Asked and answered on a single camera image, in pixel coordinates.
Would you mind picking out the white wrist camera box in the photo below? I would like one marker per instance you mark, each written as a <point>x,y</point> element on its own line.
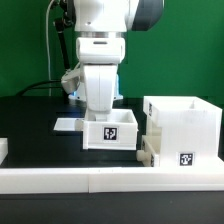
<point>100,50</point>

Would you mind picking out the white drawer cabinet frame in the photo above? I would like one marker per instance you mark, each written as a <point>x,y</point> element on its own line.
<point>188,129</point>

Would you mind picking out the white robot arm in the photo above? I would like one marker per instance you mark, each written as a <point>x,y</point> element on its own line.
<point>102,19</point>

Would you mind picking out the white drawer box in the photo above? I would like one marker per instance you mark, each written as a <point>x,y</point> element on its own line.
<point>117,132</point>
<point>149,154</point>

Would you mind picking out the white marker sheet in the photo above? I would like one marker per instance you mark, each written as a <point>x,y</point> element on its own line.
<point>69,124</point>

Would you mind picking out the white left fence piece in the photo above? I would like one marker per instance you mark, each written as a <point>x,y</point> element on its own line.
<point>3,149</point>

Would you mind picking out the white front drawer box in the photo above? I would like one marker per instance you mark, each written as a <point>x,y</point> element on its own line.
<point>149,154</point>

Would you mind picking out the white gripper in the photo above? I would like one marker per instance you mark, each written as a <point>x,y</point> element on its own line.
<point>99,81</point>

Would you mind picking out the white front fence rail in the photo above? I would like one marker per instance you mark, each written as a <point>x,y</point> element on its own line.
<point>99,180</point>

